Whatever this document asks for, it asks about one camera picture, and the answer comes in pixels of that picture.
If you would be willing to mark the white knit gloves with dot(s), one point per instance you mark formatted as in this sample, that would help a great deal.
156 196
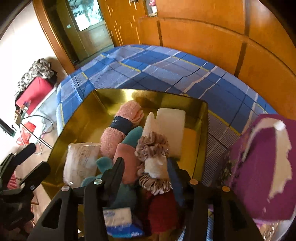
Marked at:
151 125

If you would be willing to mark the white packaged item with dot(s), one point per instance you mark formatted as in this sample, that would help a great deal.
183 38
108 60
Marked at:
80 162

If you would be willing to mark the wooden wardrobe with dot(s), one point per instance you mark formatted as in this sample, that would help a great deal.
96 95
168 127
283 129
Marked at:
242 37

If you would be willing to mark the blue tissue packet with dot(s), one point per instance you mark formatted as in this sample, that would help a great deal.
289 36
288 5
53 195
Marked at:
120 223

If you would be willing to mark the ornate gold tissue box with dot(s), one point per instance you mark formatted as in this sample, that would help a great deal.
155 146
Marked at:
275 230

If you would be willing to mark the gold metal tray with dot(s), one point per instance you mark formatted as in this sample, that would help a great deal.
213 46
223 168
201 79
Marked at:
96 113

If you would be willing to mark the wooden door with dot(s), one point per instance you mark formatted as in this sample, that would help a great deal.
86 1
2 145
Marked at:
80 27

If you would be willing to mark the beige satin scrunchie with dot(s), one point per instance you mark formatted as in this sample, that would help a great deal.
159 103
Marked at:
153 151

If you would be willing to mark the red bag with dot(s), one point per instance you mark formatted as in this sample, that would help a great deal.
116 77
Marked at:
33 94

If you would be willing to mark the purple cardboard carton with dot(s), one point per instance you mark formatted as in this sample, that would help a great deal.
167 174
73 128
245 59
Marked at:
263 168

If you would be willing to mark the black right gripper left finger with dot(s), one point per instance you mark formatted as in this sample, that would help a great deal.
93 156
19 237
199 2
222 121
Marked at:
59 221

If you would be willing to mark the patterned grey cloth pile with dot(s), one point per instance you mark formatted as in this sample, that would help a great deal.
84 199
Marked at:
40 68

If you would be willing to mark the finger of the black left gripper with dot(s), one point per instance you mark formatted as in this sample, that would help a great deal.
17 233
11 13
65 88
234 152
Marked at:
35 177
10 163

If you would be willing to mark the red sock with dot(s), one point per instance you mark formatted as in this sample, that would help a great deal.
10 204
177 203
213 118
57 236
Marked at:
163 213

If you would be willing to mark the blue plaid bedsheet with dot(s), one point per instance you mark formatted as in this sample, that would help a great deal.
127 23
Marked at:
232 104

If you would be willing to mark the pink washcloth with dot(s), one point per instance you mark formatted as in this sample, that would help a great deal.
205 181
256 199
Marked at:
127 117

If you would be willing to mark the white foam sponge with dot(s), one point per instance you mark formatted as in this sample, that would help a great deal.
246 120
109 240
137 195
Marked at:
171 123

